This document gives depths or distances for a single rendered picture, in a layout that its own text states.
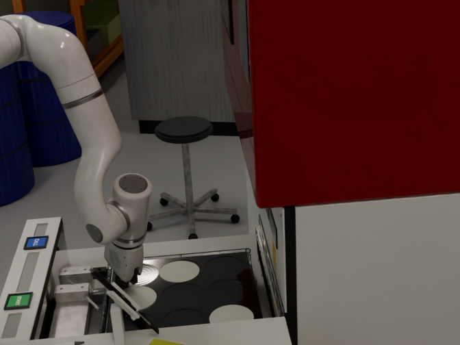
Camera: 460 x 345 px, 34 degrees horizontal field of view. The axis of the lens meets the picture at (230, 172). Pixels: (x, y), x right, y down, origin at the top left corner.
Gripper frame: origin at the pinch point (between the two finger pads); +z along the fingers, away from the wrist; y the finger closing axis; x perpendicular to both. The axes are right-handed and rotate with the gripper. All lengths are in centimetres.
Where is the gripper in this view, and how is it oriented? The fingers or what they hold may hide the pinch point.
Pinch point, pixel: (122, 280)
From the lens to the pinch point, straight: 183.6
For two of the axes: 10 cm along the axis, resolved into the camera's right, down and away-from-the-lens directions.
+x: 7.7, -3.1, 5.6
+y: 6.2, 5.9, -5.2
